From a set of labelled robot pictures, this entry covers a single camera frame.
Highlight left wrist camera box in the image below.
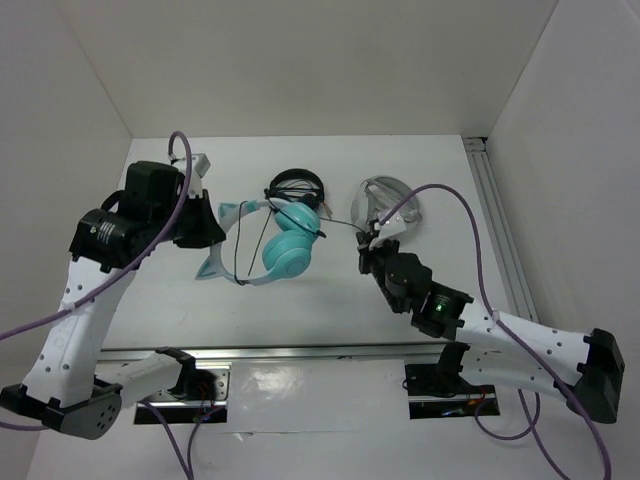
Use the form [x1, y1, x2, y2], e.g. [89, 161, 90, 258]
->
[170, 153, 211, 199]

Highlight teal cat-ear headphones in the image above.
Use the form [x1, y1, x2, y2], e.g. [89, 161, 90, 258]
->
[195, 198, 326, 286]

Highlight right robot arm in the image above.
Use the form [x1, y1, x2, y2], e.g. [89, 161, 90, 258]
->
[356, 232, 625, 424]

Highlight thin black audio cable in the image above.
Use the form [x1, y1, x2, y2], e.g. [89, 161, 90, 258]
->
[230, 197, 374, 287]

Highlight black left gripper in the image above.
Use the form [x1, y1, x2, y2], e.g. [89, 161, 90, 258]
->
[151, 188, 225, 248]

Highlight aluminium table edge rail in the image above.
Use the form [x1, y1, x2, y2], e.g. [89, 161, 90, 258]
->
[97, 342, 451, 364]

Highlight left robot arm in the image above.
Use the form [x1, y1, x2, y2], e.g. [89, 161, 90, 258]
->
[1, 154, 226, 440]

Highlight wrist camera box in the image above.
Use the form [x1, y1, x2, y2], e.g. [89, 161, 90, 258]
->
[374, 216, 407, 240]
[170, 153, 211, 199]

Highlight black wired headphones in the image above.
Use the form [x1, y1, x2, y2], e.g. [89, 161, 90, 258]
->
[264, 168, 333, 219]

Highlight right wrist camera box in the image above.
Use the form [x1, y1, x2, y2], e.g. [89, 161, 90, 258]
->
[374, 216, 407, 240]

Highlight aluminium side rail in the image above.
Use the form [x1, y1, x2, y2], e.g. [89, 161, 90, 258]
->
[462, 137, 539, 323]

